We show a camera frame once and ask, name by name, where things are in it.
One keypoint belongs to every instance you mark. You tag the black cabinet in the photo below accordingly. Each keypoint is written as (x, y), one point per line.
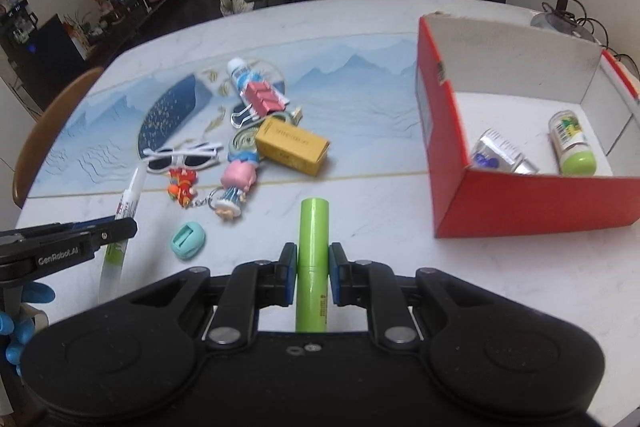
(55, 39)

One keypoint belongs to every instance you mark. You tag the yellow cardboard box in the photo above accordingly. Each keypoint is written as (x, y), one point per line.
(290, 144)

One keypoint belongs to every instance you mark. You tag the white tube with blue label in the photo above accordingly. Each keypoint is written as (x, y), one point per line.
(237, 69)

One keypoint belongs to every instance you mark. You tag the grey-green tape roll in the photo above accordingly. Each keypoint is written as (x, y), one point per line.
(242, 142)

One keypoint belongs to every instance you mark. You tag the small teal plastic case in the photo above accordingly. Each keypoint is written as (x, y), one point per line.
(187, 242)

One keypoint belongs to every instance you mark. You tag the person's left hand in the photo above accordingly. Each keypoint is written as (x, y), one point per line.
(37, 293)

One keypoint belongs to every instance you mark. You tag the pink binder clip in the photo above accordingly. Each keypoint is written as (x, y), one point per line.
(267, 107)
(257, 91)

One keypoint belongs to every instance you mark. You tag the small bottle with green cap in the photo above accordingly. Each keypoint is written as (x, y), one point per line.
(572, 142)

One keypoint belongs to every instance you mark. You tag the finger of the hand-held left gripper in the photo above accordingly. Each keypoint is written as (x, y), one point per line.
(75, 249)
(87, 224)

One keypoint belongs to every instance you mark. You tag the white sunglasses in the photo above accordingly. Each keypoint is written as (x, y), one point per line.
(162, 162)

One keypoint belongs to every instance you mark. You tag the red cardboard box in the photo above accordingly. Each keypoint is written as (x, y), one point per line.
(500, 207)

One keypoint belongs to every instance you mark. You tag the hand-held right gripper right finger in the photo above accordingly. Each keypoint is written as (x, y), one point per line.
(336, 279)

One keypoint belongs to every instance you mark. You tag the green plastic tube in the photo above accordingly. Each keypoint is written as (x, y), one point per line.
(312, 232)

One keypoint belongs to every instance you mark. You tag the silver foil packet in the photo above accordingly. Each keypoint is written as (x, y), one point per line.
(500, 152)

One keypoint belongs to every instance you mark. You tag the white pen with green label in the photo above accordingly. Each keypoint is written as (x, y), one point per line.
(130, 197)

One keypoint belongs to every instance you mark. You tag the wooden chair with round back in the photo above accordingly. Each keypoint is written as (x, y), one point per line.
(50, 117)

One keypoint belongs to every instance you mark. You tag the small beige clip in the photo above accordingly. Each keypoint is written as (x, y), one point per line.
(297, 116)

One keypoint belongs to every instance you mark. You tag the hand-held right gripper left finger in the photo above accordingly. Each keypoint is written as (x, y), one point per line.
(287, 279)

